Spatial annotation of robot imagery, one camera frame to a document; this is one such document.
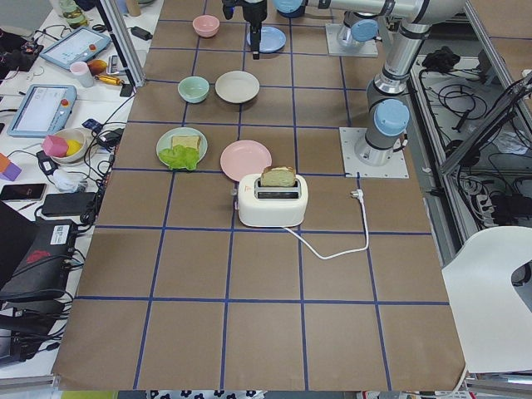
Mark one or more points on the gold cylinder tool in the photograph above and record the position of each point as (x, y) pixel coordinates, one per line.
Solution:
(109, 80)

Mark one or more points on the black smartphone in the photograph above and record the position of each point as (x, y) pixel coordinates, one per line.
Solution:
(23, 192)

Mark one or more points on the green lettuce leaf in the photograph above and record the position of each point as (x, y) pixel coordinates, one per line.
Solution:
(180, 157)

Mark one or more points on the aluminium frame post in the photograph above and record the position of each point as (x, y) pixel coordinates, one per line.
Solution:
(114, 22)

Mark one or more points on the bread slice on plate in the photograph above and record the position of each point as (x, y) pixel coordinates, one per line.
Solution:
(191, 142)

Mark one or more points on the teach pendant tablet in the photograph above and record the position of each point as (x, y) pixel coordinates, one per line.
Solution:
(44, 111)
(81, 45)

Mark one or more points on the pink toy block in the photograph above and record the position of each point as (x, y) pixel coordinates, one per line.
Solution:
(54, 145)

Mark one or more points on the black power adapter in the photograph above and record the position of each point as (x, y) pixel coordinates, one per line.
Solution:
(68, 204)

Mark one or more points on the white toaster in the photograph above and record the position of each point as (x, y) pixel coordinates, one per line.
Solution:
(271, 207)

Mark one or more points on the far teach pendant tablet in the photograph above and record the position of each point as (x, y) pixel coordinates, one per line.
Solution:
(81, 45)

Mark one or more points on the pink cup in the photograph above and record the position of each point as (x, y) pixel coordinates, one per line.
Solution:
(82, 72)

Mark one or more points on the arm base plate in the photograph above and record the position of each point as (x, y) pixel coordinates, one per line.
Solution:
(349, 47)
(360, 160)

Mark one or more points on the pink bowl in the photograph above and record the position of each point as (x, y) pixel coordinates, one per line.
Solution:
(206, 26)

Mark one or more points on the green bowl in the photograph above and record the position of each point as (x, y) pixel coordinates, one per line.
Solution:
(193, 89)

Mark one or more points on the white plate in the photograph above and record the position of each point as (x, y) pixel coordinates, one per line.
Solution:
(237, 87)

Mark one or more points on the green plate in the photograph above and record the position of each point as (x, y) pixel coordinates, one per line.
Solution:
(165, 141)

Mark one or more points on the near teach pendant tablet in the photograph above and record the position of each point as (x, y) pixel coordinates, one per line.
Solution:
(44, 111)

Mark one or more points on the pink plate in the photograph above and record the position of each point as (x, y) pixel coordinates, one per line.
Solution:
(244, 157)

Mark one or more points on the black computer box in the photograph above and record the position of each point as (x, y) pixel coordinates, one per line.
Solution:
(35, 257)

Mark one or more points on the purple toy block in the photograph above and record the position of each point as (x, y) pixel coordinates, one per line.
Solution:
(8, 170)

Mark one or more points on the blue plate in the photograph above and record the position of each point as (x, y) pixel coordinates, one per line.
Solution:
(272, 39)

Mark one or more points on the bread slice in toaster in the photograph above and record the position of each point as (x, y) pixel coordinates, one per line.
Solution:
(278, 176)

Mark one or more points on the white chair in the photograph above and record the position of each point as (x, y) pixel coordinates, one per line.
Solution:
(492, 320)

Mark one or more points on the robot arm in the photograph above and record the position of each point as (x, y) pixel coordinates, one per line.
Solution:
(389, 115)
(356, 28)

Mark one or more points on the beige bowl with toys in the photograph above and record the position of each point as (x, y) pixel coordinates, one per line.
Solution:
(80, 134)

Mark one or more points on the yellow toy fruit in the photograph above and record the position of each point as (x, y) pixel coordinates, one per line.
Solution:
(73, 146)

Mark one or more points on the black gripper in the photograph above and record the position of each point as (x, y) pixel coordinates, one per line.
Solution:
(254, 10)

